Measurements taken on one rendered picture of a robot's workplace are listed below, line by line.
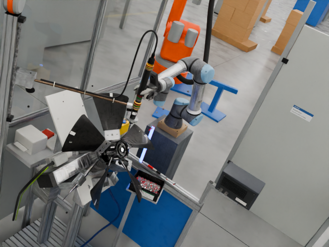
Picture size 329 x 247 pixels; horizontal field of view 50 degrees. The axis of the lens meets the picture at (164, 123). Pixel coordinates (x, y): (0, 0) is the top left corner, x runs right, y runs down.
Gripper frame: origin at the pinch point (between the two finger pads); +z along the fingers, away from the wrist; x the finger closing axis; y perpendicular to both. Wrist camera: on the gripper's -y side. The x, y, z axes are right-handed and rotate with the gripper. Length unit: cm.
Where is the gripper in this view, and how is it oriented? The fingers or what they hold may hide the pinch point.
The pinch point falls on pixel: (138, 90)
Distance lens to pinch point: 198.5
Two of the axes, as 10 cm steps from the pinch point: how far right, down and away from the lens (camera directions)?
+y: -3.2, 8.1, 4.9
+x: -7.9, -5.1, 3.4
